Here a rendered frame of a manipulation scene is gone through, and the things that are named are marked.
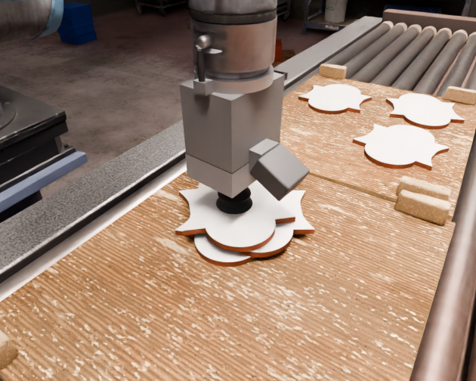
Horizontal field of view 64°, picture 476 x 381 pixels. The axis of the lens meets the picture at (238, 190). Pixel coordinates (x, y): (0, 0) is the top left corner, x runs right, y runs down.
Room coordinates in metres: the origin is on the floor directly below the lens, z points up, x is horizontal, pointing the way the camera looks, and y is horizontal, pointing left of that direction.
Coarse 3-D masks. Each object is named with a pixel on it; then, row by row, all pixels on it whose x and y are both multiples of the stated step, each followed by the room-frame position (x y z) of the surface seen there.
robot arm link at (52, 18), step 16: (32, 0) 0.65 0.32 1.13; (48, 0) 0.67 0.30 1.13; (0, 16) 0.62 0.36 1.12; (16, 16) 0.63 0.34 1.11; (32, 16) 0.65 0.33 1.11; (48, 16) 0.67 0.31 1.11; (0, 32) 0.62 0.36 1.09; (16, 32) 0.64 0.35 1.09; (32, 32) 0.66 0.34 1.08; (48, 32) 0.69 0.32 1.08
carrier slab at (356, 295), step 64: (320, 192) 0.42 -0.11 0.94; (64, 256) 0.30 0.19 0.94; (128, 256) 0.30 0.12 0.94; (192, 256) 0.30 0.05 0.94; (320, 256) 0.30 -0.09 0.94; (384, 256) 0.30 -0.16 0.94; (0, 320) 0.22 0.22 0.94; (64, 320) 0.22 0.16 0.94; (128, 320) 0.22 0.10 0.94; (192, 320) 0.22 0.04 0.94; (256, 320) 0.22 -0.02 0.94; (320, 320) 0.22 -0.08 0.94; (384, 320) 0.22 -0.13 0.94
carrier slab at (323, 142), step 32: (288, 96) 0.75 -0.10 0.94; (384, 96) 0.75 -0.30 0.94; (288, 128) 0.61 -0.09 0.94; (320, 128) 0.61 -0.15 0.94; (352, 128) 0.61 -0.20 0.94; (448, 128) 0.61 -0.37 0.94; (320, 160) 0.50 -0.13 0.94; (352, 160) 0.50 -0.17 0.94; (448, 160) 0.50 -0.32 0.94; (384, 192) 0.42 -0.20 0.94
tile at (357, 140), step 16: (384, 128) 0.59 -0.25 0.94; (400, 128) 0.59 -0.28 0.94; (416, 128) 0.59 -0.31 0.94; (368, 144) 0.53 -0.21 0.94; (384, 144) 0.53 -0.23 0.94; (400, 144) 0.53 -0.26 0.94; (416, 144) 0.53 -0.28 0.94; (432, 144) 0.53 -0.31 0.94; (384, 160) 0.48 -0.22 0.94; (400, 160) 0.48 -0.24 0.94; (416, 160) 0.48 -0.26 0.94
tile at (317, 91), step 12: (336, 84) 0.80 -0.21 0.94; (300, 96) 0.73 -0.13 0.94; (312, 96) 0.73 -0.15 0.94; (324, 96) 0.73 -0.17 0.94; (336, 96) 0.73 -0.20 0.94; (348, 96) 0.73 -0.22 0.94; (360, 96) 0.73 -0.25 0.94; (312, 108) 0.68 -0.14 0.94; (324, 108) 0.67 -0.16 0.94; (336, 108) 0.67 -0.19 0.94; (348, 108) 0.68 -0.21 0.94
